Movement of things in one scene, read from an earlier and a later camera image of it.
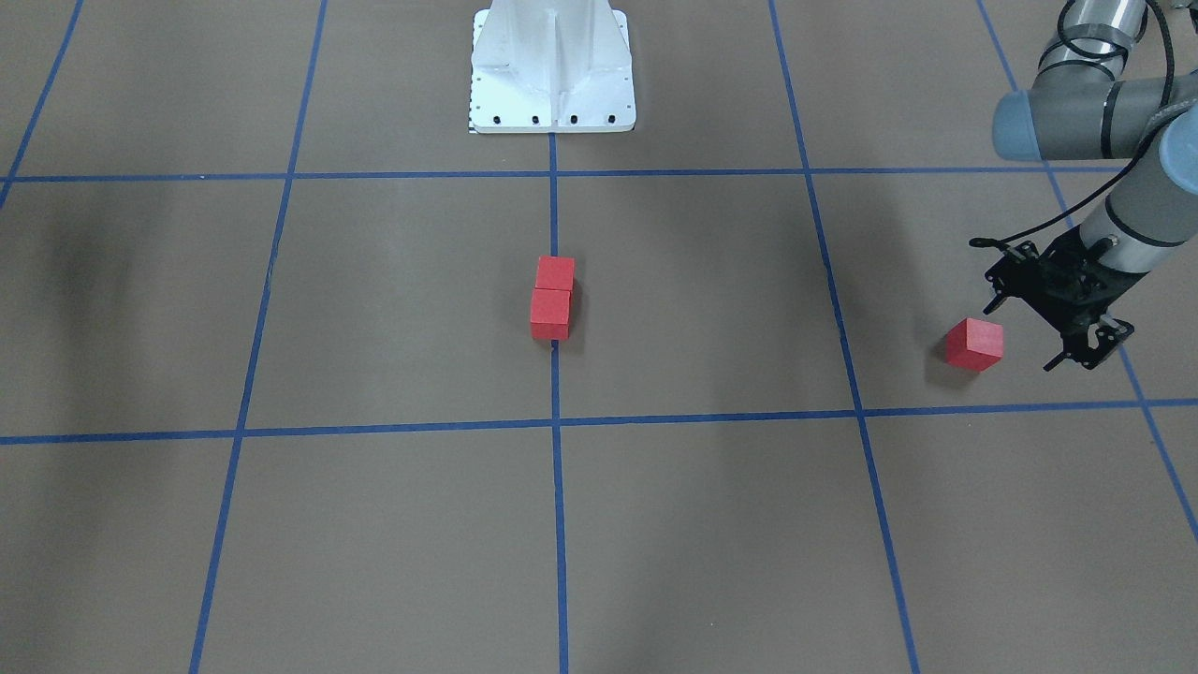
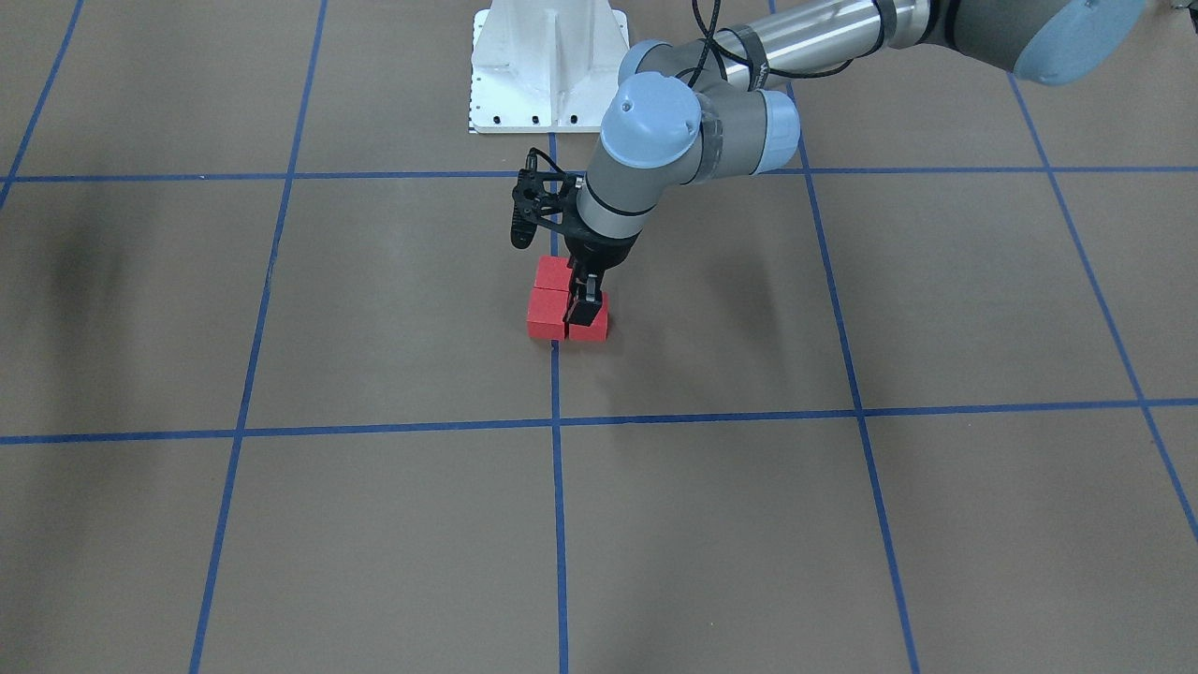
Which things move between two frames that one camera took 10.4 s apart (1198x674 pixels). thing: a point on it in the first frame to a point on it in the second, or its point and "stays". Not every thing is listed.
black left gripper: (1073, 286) to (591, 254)
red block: (555, 273) stays
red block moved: (550, 313) stays
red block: (974, 344) to (597, 330)
